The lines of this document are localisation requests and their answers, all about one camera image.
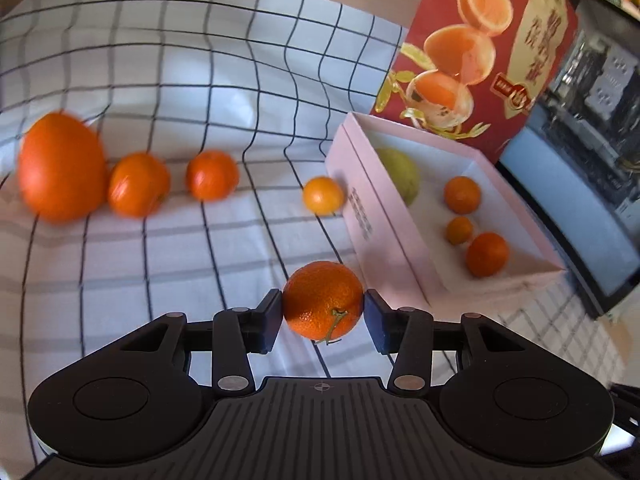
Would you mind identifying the small mandarin orange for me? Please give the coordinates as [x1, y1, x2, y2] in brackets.
[186, 150, 240, 202]

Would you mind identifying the medium mandarin orange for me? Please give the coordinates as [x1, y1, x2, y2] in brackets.
[107, 152, 171, 219]

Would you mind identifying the tiny kumquat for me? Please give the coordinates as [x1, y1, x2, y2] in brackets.
[445, 216, 474, 246]

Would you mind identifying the orange fruit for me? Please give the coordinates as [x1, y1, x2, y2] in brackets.
[303, 177, 345, 216]

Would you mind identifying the red quail egg bag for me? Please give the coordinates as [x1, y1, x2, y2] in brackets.
[372, 0, 577, 162]

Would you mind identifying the green guava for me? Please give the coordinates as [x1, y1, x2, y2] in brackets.
[375, 148, 420, 207]

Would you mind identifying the white grid tablecloth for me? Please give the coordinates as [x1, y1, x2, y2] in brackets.
[1, 0, 637, 479]

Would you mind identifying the large pointed orange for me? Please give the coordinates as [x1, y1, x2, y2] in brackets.
[17, 112, 108, 223]

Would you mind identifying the pink open gift box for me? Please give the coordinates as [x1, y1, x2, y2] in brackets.
[326, 113, 565, 321]

